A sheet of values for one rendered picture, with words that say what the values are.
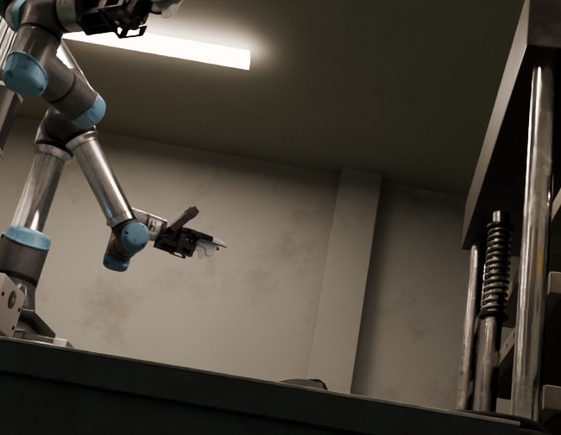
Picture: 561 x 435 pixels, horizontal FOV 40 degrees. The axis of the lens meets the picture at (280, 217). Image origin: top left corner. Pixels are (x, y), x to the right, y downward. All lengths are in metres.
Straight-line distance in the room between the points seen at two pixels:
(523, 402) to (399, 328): 3.92
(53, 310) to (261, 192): 1.71
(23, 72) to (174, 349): 4.16
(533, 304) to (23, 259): 1.22
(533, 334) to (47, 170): 1.37
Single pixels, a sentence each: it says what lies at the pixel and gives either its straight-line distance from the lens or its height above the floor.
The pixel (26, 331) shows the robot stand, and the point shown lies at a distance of 1.98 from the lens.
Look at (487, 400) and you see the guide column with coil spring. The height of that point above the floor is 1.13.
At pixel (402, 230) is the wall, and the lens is 5.77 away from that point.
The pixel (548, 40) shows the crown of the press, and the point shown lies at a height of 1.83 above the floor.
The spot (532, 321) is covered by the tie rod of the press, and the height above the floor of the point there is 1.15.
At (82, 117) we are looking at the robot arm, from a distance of 1.52.
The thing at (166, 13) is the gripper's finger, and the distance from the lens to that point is 1.35.
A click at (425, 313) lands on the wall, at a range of 5.59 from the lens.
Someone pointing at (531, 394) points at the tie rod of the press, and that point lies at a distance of 1.64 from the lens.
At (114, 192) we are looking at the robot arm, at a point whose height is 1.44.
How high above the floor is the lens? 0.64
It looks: 23 degrees up
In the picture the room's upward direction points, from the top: 11 degrees clockwise
